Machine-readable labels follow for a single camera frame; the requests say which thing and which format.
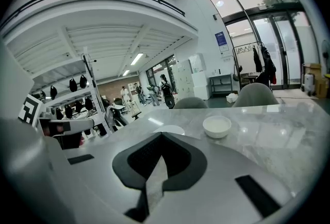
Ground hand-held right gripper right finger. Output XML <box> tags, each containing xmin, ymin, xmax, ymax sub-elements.
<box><xmin>161</xmin><ymin>132</ymin><xmax>294</xmax><ymax>224</ymax></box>

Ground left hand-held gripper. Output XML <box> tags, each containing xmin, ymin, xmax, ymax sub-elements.
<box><xmin>18</xmin><ymin>93</ymin><xmax>94</xmax><ymax>137</ymax></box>

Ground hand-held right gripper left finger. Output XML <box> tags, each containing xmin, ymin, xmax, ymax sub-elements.
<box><xmin>63</xmin><ymin>132</ymin><xmax>163</xmax><ymax>224</ymax></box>

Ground white plate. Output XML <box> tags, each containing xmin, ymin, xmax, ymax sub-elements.
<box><xmin>153</xmin><ymin>124</ymin><xmax>186</xmax><ymax>136</ymax></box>

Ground cream bowl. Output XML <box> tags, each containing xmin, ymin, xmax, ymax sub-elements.
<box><xmin>202</xmin><ymin>115</ymin><xmax>233</xmax><ymax>139</ymax></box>

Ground grey upholstered chair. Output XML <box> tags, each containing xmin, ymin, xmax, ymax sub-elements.
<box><xmin>173</xmin><ymin>97</ymin><xmax>209</xmax><ymax>109</ymax></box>
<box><xmin>232</xmin><ymin>82</ymin><xmax>280</xmax><ymax>108</ymax></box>

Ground white stacked storage boxes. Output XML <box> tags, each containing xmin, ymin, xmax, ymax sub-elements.
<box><xmin>192</xmin><ymin>72</ymin><xmax>211</xmax><ymax>101</ymax></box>

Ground dark hanging jacket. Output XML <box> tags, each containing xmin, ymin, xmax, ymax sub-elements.
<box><xmin>259</xmin><ymin>46</ymin><xmax>278</xmax><ymax>89</ymax></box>

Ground black hanging coat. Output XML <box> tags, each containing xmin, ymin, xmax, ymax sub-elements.
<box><xmin>252</xmin><ymin>46</ymin><xmax>263</xmax><ymax>73</ymax></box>

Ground metal clothes rack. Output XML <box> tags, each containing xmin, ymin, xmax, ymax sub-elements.
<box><xmin>232</xmin><ymin>41</ymin><xmax>278</xmax><ymax>87</ymax></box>

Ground white suitcase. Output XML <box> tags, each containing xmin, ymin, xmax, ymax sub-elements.
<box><xmin>303</xmin><ymin>72</ymin><xmax>317</xmax><ymax>97</ymax></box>

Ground cardboard box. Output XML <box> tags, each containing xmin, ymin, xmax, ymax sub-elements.
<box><xmin>316</xmin><ymin>77</ymin><xmax>330</xmax><ymax>100</ymax></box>
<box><xmin>304</xmin><ymin>62</ymin><xmax>322</xmax><ymax>75</ymax></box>

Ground black standing fan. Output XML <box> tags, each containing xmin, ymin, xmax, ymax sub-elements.
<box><xmin>321</xmin><ymin>39</ymin><xmax>330</xmax><ymax>63</ymax></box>

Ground white wall board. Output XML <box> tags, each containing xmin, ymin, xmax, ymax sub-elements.
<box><xmin>188</xmin><ymin>53</ymin><xmax>207</xmax><ymax>74</ymax></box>

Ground blue wall poster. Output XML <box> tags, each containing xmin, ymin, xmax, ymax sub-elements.
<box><xmin>214</xmin><ymin>31</ymin><xmax>227</xmax><ymax>46</ymax></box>

